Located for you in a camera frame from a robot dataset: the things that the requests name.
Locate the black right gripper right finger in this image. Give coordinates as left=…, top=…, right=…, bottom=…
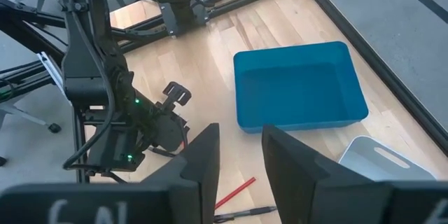
left=261, top=125, right=448, bottom=224

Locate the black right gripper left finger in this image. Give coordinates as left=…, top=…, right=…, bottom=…
left=0, top=122, right=221, bottom=224

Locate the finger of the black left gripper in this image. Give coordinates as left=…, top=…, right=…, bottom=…
left=161, top=82, right=193, bottom=113

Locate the red pencil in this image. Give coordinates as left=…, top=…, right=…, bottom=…
left=213, top=176, right=257, bottom=210

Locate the black pen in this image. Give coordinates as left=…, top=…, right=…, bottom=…
left=212, top=205, right=278, bottom=223

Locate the white plastic bin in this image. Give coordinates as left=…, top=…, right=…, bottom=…
left=337, top=135, right=437, bottom=183

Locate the blue plastic bin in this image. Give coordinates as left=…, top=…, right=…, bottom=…
left=232, top=41, right=370, bottom=134

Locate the grey office chair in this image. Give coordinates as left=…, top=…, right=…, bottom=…
left=0, top=101, right=62, bottom=168

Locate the black looped cable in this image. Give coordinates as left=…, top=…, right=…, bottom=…
left=62, top=13, right=117, bottom=171

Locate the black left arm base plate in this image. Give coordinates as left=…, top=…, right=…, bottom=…
left=159, top=1, right=211, bottom=38

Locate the silver frame bracket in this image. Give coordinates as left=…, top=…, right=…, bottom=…
left=36, top=51, right=72, bottom=106

